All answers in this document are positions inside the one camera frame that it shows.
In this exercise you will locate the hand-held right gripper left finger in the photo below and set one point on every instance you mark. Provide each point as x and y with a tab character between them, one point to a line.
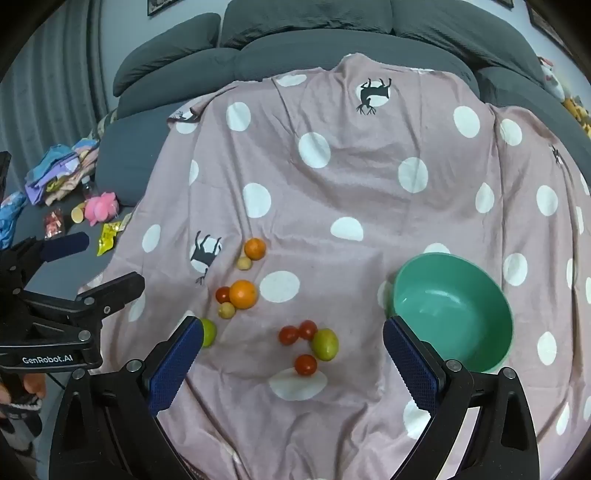
178	364

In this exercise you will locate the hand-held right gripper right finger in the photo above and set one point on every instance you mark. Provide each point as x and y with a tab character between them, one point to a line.
411	369

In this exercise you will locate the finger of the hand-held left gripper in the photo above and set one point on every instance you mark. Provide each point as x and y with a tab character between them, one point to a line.
64	244
115	288

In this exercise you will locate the green lime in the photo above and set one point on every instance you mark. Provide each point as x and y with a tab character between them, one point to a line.
210	333

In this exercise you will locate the green bowl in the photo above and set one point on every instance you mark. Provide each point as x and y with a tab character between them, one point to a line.
452	314

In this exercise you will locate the small yellow fruit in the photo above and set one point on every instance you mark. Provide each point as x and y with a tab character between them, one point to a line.
244	263
226	310

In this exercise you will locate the red cherry tomato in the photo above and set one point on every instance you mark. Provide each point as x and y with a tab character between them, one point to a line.
305	364
288	334
223	294
308	329

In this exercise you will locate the green olive-like tomato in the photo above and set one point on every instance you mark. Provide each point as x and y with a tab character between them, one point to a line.
324	344

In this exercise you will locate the orange cherry tomato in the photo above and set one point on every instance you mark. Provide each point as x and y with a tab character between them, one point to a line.
243	294

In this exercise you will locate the orange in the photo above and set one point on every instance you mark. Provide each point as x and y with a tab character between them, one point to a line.
255	248

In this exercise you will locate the person's left hand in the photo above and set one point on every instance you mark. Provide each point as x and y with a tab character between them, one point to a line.
34	385

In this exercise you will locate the red snack packet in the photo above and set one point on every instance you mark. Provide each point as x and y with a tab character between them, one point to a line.
54	224

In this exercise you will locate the yellow round toy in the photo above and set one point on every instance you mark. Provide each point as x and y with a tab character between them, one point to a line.
77	213

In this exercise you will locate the yellow snack packet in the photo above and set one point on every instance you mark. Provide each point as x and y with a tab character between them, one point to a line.
108	235

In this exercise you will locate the blue patterned cloth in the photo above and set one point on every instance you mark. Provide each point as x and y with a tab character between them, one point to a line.
9	217

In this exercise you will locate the pile of colourful clothes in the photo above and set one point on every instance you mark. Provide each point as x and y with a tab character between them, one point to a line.
60	170

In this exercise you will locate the grey sofa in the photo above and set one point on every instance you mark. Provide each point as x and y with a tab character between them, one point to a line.
184	60

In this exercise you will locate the pink polka dot blanket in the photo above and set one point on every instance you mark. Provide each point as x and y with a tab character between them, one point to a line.
346	138

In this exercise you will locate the yellow plush toy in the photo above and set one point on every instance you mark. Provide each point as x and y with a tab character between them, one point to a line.
577	110

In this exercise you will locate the white and pink plush toy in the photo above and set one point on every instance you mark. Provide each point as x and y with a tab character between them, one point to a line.
551	78

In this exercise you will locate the dark picture frame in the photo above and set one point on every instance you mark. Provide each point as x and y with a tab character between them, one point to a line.
549	25
159	4
504	2

